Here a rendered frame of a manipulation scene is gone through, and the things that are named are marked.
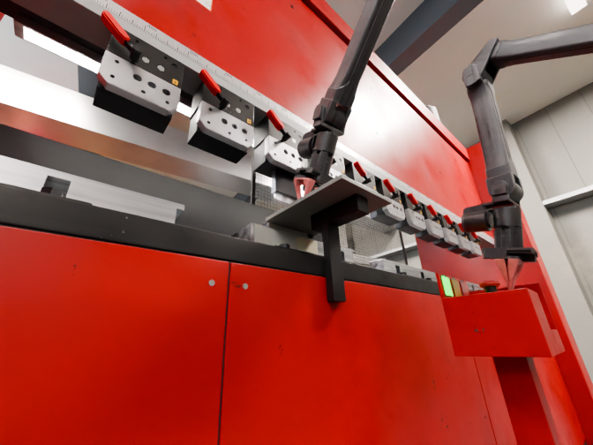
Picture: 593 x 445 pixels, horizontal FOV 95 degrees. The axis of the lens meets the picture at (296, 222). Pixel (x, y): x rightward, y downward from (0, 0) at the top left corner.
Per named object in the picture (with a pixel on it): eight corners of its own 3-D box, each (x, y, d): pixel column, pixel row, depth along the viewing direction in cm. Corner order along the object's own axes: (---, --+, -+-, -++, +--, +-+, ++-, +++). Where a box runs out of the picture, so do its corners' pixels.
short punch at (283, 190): (275, 197, 78) (275, 169, 81) (271, 199, 79) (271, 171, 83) (302, 206, 84) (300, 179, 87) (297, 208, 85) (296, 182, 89)
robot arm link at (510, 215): (515, 201, 66) (524, 207, 69) (484, 206, 72) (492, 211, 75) (517, 229, 65) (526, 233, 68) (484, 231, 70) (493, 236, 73)
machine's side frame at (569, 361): (619, 464, 152) (489, 138, 243) (457, 433, 211) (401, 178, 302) (620, 452, 167) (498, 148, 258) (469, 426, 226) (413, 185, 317)
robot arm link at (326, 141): (327, 125, 68) (343, 135, 71) (311, 131, 73) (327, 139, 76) (320, 152, 67) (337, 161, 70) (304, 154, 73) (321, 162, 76)
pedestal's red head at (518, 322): (552, 358, 47) (515, 257, 54) (454, 356, 58) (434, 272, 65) (566, 350, 60) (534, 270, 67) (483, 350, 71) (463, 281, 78)
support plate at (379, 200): (341, 177, 53) (341, 173, 53) (265, 222, 71) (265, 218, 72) (392, 203, 64) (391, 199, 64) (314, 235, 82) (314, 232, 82)
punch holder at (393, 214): (387, 212, 112) (381, 177, 119) (370, 218, 118) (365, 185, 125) (406, 221, 121) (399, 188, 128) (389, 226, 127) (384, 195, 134)
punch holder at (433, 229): (431, 232, 137) (424, 203, 143) (416, 237, 143) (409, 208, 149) (444, 238, 146) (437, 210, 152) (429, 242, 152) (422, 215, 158)
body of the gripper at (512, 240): (488, 259, 73) (487, 232, 75) (538, 260, 66) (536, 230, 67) (481, 255, 69) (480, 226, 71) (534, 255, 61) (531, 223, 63)
